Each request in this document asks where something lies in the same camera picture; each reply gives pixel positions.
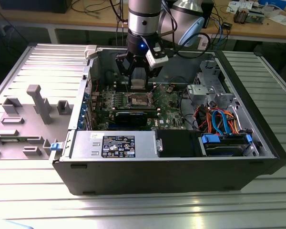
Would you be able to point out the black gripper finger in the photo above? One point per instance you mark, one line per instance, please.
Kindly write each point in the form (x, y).
(153, 72)
(124, 65)

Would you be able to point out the silver CPU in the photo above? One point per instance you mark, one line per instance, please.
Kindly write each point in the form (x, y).
(138, 84)

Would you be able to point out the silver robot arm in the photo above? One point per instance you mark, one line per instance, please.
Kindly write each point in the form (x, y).
(143, 14)

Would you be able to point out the black RAM slot bank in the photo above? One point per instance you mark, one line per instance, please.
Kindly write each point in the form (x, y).
(120, 87)

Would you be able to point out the CPU socket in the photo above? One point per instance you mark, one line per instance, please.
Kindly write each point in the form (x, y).
(139, 100)

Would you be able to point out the blue expansion slot clips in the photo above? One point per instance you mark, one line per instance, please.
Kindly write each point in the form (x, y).
(83, 112)

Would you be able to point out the coin cell battery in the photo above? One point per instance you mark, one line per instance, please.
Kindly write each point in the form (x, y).
(169, 89)

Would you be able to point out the white plastic case latch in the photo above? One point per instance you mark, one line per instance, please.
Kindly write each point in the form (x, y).
(90, 51)

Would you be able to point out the green motherboard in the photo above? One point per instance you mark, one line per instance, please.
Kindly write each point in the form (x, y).
(166, 112)

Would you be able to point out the black graphics card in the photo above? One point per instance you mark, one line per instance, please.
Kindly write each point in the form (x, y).
(131, 118)

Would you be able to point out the white QR code tag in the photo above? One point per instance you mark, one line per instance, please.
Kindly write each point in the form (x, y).
(204, 43)

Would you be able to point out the wooden workbench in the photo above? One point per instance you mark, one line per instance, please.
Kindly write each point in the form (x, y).
(74, 20)

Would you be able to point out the silver drive bay latch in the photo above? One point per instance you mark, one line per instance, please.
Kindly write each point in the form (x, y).
(159, 145)

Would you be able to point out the small white sticker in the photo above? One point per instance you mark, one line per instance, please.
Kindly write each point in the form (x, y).
(94, 135)

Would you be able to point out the silver drive cage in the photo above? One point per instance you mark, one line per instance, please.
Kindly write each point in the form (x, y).
(225, 99)

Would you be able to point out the tall black box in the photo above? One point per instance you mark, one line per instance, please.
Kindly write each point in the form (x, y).
(208, 12)

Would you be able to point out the black power supply label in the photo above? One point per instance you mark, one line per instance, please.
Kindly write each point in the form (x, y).
(119, 146)

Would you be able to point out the small black power adapter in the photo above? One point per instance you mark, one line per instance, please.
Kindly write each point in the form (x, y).
(227, 25)

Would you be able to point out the silver power supply unit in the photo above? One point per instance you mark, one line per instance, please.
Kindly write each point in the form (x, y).
(85, 145)

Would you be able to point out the copper coil component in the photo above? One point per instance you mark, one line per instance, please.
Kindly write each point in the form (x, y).
(240, 16)

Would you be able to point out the hard disk in blue carrier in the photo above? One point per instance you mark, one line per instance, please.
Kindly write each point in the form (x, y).
(224, 149)

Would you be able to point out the black PC case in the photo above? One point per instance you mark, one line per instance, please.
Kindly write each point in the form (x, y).
(157, 176)

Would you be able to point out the white printed cards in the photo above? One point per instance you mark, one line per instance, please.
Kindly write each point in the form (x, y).
(233, 6)

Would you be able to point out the blue case latch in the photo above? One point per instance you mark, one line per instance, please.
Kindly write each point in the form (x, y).
(55, 146)

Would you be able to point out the grey electronic device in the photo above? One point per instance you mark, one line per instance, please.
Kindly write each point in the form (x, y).
(255, 16)

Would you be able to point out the grey parts rack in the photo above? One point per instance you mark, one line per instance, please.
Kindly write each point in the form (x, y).
(26, 133)

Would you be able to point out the blue cardboard box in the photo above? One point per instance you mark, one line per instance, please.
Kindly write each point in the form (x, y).
(274, 3)

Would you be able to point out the white paper sheets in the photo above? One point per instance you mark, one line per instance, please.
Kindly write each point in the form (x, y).
(282, 19)

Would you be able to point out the white camera with black mount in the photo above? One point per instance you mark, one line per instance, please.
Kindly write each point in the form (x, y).
(156, 59)

